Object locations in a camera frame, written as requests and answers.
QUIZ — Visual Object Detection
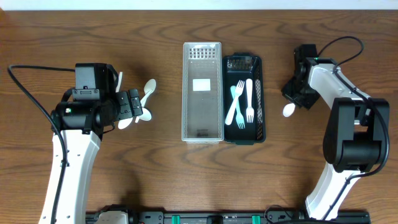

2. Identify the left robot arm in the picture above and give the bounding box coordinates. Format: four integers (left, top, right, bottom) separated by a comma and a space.
39, 128, 102, 223

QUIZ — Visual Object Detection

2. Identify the white spoon bowl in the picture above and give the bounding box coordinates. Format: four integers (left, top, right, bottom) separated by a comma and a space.
141, 79, 157, 108
118, 118, 133, 129

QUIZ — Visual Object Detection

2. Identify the clear plastic basket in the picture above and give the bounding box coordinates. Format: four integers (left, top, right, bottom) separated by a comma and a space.
182, 42, 224, 144

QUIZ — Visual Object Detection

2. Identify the white fork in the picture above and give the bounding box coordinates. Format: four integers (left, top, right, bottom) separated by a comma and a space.
225, 80, 244, 125
246, 78, 254, 123

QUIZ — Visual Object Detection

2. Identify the pale green fork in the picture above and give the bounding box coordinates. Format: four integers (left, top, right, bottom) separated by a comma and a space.
230, 85, 245, 129

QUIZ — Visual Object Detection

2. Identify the black plastic basket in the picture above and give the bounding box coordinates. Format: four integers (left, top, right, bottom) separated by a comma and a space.
222, 52, 266, 145

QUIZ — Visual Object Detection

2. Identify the white spoon crossing diagonal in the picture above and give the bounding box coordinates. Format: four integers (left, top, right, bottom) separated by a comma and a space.
135, 108, 152, 123

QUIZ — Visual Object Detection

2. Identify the white spoon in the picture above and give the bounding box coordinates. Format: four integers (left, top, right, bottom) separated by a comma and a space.
282, 103, 296, 118
116, 72, 123, 93

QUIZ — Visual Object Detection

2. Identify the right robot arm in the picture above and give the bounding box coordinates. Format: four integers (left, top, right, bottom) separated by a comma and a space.
282, 44, 389, 221

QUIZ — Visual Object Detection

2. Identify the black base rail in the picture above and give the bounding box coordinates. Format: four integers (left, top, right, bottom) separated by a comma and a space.
85, 205, 371, 224

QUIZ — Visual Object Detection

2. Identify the white label in basket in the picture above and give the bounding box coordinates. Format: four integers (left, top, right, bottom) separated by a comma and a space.
192, 79, 211, 91

